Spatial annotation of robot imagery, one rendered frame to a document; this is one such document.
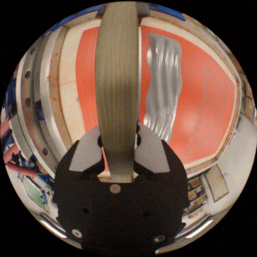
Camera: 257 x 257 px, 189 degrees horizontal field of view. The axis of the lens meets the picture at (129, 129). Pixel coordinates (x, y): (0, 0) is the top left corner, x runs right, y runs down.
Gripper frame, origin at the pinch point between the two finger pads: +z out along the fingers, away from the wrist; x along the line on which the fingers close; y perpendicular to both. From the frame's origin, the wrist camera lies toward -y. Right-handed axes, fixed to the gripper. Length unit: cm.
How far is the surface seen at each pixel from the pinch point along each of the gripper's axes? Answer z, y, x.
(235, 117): 3, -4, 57
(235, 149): 16, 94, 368
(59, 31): 1.9, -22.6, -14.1
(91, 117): 5.3, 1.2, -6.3
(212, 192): -48, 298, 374
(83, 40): 5.3, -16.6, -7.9
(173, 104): 4.9, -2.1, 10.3
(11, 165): -18, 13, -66
